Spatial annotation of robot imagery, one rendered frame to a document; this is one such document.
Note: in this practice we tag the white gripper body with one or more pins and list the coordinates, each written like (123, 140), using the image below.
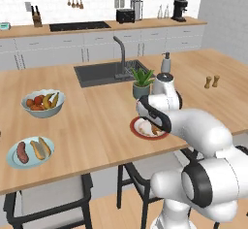
(145, 126)

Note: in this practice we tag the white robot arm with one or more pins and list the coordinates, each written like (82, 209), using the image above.
(200, 132)

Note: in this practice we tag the red rimmed plate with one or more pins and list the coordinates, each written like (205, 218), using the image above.
(134, 130)

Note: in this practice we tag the hot dog bun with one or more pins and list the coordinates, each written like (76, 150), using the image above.
(46, 146)
(37, 150)

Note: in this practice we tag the light blue fruit bowl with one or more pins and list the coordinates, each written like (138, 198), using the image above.
(43, 112)

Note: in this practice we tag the brown sausage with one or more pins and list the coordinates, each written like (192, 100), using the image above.
(22, 152)

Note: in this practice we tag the light blue shallow bowl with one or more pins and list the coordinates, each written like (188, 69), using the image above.
(13, 161)

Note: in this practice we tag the green plant in grey pot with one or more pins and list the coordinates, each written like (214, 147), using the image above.
(141, 89)

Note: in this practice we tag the black stool with grey seat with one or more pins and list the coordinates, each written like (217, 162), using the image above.
(151, 166)
(48, 197)

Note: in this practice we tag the grey soap dispenser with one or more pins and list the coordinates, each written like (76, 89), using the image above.
(166, 64)

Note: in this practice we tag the dark grey sink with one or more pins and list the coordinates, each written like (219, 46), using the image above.
(97, 72)

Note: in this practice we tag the brown wooden shaker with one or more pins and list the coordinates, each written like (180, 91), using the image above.
(215, 81)
(208, 83)

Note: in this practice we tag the grey tap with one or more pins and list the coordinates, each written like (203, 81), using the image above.
(123, 53)

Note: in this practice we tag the yellow banana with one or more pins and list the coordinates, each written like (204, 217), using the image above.
(55, 99)
(47, 101)

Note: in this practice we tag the red apple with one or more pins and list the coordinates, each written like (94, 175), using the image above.
(39, 99)

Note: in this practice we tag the orange fruit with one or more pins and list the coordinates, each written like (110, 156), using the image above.
(37, 107)
(29, 103)

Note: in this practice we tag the grey base cupboard run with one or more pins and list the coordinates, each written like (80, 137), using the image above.
(64, 50)

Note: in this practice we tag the black toaster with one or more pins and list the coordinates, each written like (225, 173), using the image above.
(125, 16)

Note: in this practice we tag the clear glass bottle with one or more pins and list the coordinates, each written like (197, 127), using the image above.
(160, 13)
(166, 13)

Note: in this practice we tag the metal canister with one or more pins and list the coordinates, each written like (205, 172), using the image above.
(137, 9)

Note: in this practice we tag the black hob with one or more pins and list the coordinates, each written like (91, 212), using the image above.
(79, 26)

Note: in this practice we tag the black coffee machine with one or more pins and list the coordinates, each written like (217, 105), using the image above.
(179, 10)

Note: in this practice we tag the wooden knife block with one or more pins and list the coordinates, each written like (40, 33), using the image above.
(37, 20)

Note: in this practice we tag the small teal appliance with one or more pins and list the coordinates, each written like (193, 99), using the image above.
(4, 26)

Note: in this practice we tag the grey wall socket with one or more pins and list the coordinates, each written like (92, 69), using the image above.
(119, 3)
(28, 6)

